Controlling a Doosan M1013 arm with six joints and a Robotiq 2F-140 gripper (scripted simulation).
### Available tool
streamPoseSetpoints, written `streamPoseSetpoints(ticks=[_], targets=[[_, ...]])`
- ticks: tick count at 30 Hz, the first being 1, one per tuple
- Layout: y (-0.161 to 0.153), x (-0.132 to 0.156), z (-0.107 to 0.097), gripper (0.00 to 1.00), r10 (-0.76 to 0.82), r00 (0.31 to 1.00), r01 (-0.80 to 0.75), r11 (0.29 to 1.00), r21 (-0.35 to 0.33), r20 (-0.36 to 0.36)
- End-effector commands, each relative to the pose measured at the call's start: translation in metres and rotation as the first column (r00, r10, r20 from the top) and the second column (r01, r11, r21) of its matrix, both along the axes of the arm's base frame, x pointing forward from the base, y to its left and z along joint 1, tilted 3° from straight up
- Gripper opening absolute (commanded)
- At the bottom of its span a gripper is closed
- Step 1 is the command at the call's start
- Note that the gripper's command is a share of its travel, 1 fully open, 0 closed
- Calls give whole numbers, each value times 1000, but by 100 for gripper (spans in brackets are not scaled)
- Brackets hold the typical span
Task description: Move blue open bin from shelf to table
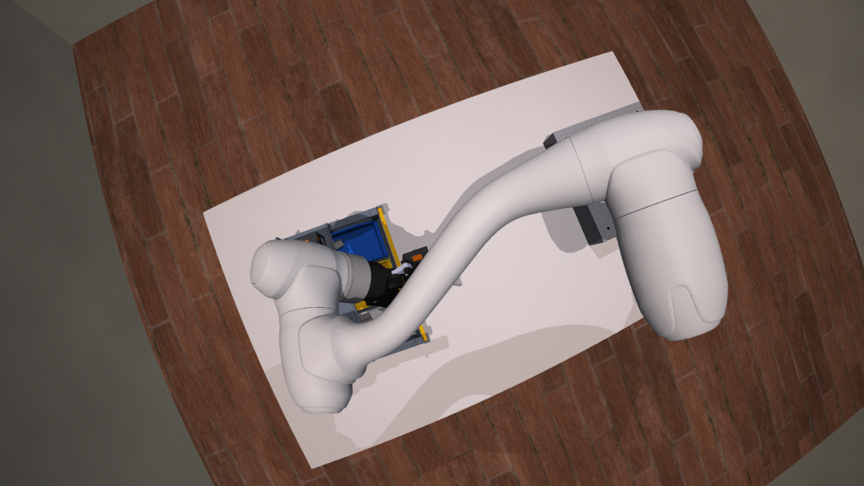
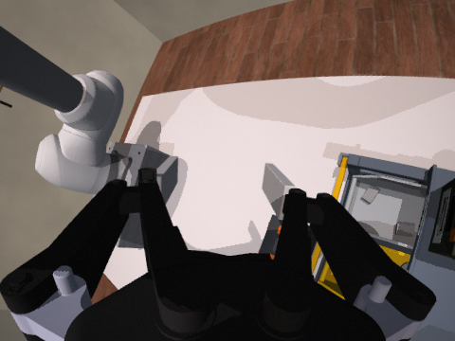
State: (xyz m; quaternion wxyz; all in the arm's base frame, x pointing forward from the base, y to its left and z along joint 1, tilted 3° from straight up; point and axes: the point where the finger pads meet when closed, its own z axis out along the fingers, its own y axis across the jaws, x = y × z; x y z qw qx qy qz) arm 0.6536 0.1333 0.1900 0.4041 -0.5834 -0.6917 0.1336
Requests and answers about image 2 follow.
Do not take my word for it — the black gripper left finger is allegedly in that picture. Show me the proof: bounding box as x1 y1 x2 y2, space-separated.
0 155 210 341

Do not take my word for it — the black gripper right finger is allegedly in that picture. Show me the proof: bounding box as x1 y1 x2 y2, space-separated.
262 163 436 341

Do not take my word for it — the grey open bin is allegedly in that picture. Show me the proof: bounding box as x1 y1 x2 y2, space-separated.
344 175 428 249

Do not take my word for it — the yellow open bin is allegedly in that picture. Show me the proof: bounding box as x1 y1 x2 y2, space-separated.
318 245 410 299

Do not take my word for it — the grey metal shelf rack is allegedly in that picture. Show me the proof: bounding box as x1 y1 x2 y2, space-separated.
337 153 455 341

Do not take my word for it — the yellow thin bar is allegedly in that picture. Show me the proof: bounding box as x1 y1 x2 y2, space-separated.
312 157 348 275

